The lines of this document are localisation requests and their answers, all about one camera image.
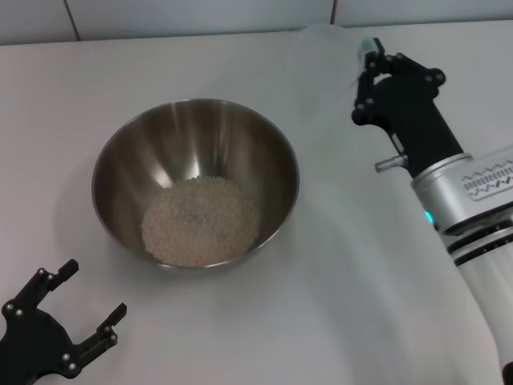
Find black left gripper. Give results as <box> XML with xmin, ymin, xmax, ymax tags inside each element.
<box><xmin>0</xmin><ymin>258</ymin><xmax>128</xmax><ymax>385</ymax></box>

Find white rice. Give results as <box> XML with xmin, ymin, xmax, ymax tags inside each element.
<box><xmin>139</xmin><ymin>175</ymin><xmax>261</xmax><ymax>268</ymax></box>

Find stainless steel mixing bowl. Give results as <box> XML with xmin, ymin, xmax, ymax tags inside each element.
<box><xmin>91</xmin><ymin>97</ymin><xmax>301</xmax><ymax>276</ymax></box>

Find right arm metal cable plug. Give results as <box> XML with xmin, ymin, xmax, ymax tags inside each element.
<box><xmin>374</xmin><ymin>155</ymin><xmax>408</xmax><ymax>173</ymax></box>

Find clear plastic cup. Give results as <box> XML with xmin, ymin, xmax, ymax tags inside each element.
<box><xmin>294</xmin><ymin>22</ymin><xmax>368</xmax><ymax>101</ymax></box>

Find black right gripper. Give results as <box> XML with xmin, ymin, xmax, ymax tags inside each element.
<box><xmin>350</xmin><ymin>37</ymin><xmax>465</xmax><ymax>178</ymax></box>

